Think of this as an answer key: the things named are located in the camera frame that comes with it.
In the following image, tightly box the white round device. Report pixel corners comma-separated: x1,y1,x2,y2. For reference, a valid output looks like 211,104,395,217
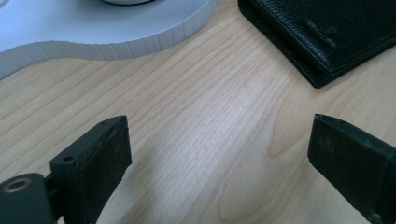
0,0,219,80

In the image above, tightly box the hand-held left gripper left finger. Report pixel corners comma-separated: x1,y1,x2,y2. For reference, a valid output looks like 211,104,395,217
49,115,133,224

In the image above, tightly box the black leather wallet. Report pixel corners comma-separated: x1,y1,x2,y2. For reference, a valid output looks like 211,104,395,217
237,0,396,90

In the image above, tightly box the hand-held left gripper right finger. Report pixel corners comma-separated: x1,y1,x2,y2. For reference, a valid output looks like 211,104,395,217
307,113,396,224

